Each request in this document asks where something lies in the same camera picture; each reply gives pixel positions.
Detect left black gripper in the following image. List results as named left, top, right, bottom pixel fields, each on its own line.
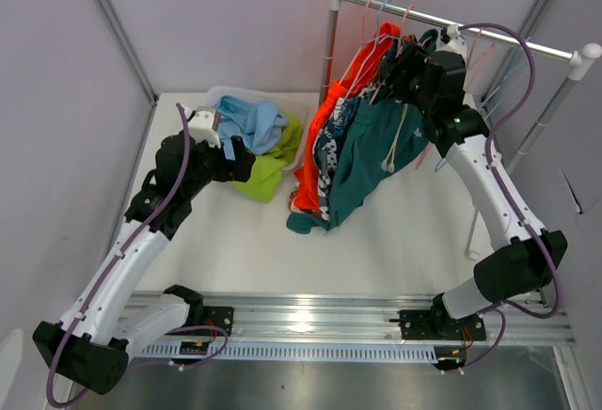
left=183, top=134, right=255, bottom=198

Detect blue hanger for patterned shorts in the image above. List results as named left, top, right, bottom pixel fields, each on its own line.
left=344, top=8, right=401, bottom=98

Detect lime green shorts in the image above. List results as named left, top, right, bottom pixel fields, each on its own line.
left=231, top=113, right=304, bottom=203

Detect light blue shorts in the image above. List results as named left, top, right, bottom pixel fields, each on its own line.
left=214, top=95, right=289, bottom=155

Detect teal green shorts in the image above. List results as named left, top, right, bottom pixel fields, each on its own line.
left=286, top=23, right=428, bottom=234

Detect patterned navy white shorts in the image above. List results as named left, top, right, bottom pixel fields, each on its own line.
left=312, top=36, right=418, bottom=221

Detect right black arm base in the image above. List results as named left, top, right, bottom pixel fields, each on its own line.
left=388, top=293, right=486, bottom=341

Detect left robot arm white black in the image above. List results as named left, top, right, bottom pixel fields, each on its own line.
left=33, top=133, right=255, bottom=408

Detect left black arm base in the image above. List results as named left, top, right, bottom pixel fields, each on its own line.
left=164, top=285, right=235, bottom=335

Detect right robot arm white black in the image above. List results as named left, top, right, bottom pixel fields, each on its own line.
left=381, top=42, right=568, bottom=339

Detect orange shorts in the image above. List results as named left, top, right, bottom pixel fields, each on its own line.
left=287, top=23, right=401, bottom=216

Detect pink hanger for orange shorts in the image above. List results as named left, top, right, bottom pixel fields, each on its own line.
left=338, top=0, right=382, bottom=89

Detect white plastic basket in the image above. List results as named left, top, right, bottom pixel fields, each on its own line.
left=204, top=85, right=315, bottom=174

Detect silver clothes rack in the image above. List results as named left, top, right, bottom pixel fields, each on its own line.
left=312, top=0, right=602, bottom=260

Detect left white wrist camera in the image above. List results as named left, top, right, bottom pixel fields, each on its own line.
left=184, top=106, right=221, bottom=148

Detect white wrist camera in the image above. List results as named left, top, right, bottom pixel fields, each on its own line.
left=184, top=106, right=221, bottom=148
left=436, top=24, right=467, bottom=60

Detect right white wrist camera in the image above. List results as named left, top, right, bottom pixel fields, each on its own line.
left=436, top=24, right=467, bottom=60

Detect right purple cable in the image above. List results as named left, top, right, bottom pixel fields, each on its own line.
left=458, top=23, right=563, bottom=371

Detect aluminium mounting rail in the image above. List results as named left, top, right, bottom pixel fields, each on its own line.
left=126, top=291, right=578, bottom=346

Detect slotted grey cable duct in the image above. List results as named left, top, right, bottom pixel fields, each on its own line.
left=136, top=339, right=438, bottom=364

